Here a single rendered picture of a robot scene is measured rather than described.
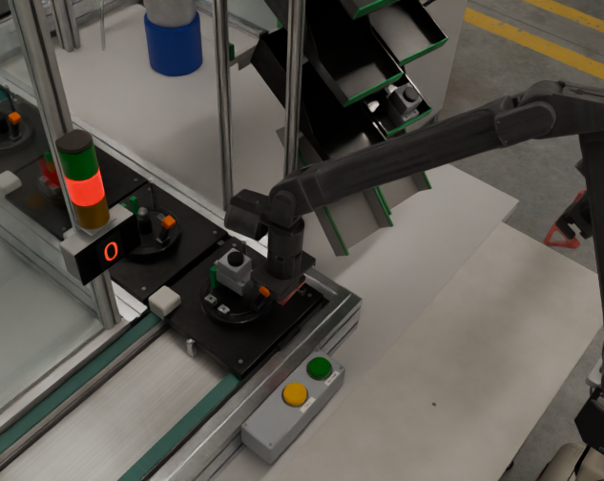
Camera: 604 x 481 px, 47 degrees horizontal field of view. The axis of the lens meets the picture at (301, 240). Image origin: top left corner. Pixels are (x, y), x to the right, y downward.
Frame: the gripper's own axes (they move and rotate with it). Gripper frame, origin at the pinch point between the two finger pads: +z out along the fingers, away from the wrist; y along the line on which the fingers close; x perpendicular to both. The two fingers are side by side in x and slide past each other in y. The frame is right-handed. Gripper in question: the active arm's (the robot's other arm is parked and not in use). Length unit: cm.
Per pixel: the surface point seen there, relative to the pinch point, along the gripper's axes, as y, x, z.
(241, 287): 1.8, -7.7, 1.3
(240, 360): 9.5, -0.9, 9.3
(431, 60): -165, -57, 53
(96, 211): 19.7, -20.8, -22.6
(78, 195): 21.4, -22.0, -26.3
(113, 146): -15, -64, 11
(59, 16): -42, -118, 10
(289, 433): 13.8, 14.2, 11.7
